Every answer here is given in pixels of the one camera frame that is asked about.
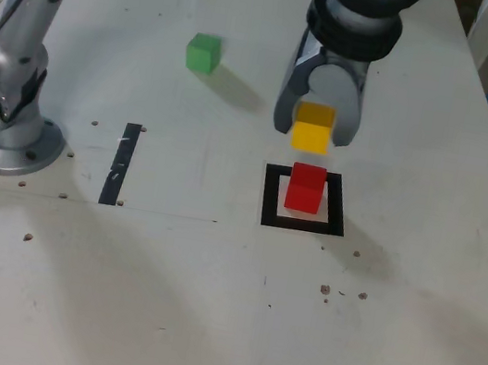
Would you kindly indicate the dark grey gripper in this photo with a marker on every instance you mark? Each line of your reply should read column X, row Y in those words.
column 310, row 53

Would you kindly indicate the yellow cube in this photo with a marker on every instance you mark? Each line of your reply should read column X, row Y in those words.
column 310, row 137

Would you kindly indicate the red cube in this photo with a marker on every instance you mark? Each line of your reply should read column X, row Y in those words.
column 302, row 197

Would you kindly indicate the green cube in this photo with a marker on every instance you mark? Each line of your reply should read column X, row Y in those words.
column 202, row 54

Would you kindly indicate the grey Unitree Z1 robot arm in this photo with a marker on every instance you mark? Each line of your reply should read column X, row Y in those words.
column 28, row 15

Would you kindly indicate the black tape square outline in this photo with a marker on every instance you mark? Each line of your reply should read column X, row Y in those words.
column 270, row 196

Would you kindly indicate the black tape strip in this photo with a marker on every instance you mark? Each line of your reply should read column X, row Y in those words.
column 117, row 170

